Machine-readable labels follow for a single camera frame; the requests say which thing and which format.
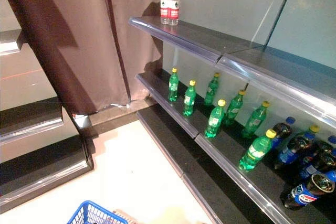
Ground blue plastic shopping basket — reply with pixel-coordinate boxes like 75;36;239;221
67;200;129;224

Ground green soda bottle yellow cap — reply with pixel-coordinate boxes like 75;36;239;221
167;67;180;103
296;124;321;138
182;79;197;117
204;99;226;139
238;129;277;171

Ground dark metal store shelf unit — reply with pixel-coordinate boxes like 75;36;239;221
0;28;95;207
128;0;336;224

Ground clear water bottle red label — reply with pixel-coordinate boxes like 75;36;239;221
167;0;181;27
160;0;171;25

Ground brown fabric curtain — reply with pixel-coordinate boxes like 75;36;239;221
0;0;164;116

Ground dark cola bottle blue label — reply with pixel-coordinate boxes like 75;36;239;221
270;116;297;154
274;132;316;170
316;135;336;154
279;173;336;211
298;149;336;182

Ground wooden brush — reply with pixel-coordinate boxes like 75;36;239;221
112;209;141;223

